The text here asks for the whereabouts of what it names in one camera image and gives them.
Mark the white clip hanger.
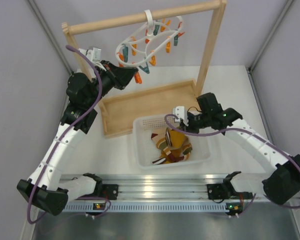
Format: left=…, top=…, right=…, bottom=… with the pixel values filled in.
left=115, top=9, right=185, bottom=74

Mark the wooden drying rack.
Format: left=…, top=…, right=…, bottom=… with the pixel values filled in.
left=61, top=0, right=227, bottom=138

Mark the white plastic basket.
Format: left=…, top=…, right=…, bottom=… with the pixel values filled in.
left=132, top=114, right=213, bottom=170

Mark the purple cable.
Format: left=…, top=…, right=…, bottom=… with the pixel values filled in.
left=26, top=44, right=111, bottom=224
left=164, top=113, right=300, bottom=216

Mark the orange clothes peg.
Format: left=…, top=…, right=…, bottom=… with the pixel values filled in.
left=134, top=72, right=143, bottom=84

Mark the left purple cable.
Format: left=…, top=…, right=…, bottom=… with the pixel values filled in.
left=26, top=44, right=111, bottom=224

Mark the mustard yellow sock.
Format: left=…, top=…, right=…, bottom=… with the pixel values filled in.
left=159, top=127, right=191, bottom=165

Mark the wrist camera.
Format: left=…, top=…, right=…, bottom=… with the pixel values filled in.
left=172, top=106, right=187, bottom=123
left=78, top=46, right=102, bottom=62

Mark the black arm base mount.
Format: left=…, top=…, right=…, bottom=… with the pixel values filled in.
left=78, top=184, right=119, bottom=201

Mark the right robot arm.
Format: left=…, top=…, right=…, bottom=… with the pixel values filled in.
left=173, top=92, right=300, bottom=205

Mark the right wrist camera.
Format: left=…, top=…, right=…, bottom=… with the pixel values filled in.
left=172, top=106, right=187, bottom=123

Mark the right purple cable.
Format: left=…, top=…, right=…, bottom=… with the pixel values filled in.
left=164, top=113, right=300, bottom=216

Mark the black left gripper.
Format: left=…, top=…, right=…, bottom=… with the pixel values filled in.
left=85, top=60, right=138, bottom=107

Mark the striped socks pile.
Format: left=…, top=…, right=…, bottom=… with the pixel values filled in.
left=149, top=132, right=193, bottom=166

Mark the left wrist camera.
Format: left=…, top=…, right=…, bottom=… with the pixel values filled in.
left=78, top=46, right=102, bottom=62

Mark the aluminium frame rail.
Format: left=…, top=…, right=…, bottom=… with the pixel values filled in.
left=29, top=172, right=300, bottom=213

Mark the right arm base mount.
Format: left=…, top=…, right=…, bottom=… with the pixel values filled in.
left=207, top=171, right=253, bottom=204

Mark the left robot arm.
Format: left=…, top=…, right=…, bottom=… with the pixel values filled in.
left=16, top=60, right=139, bottom=216

